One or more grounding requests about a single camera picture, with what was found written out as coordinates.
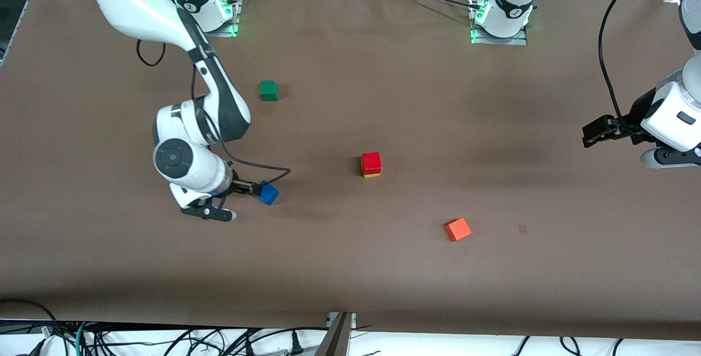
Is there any brown paper table cover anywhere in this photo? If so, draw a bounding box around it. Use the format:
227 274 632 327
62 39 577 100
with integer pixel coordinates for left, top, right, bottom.
0 0 701 341

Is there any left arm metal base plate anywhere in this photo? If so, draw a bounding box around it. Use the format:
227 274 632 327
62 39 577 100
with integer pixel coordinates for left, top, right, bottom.
470 26 529 46

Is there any aluminium frame beam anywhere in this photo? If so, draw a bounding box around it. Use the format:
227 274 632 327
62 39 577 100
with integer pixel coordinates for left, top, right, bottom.
313 312 358 356

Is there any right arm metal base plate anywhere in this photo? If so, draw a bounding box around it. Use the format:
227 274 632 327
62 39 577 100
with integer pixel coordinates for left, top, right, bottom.
205 0 244 38

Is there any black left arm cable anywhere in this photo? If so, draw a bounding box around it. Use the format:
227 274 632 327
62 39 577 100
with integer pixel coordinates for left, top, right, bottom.
598 0 674 132

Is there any orange wooden cube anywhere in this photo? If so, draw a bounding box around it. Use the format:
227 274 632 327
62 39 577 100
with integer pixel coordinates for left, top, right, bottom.
445 217 472 243

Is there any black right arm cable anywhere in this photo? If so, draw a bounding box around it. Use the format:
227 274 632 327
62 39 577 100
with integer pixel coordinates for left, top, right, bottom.
136 38 292 187

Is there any black arched cable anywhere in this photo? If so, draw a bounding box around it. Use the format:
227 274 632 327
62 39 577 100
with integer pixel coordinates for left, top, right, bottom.
0 298 58 326

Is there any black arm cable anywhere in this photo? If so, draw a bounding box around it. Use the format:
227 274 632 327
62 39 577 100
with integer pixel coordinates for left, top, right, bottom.
598 0 674 132
136 38 292 187

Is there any blue wooden cube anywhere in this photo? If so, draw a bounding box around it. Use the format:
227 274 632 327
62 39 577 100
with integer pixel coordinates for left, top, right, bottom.
258 181 280 206

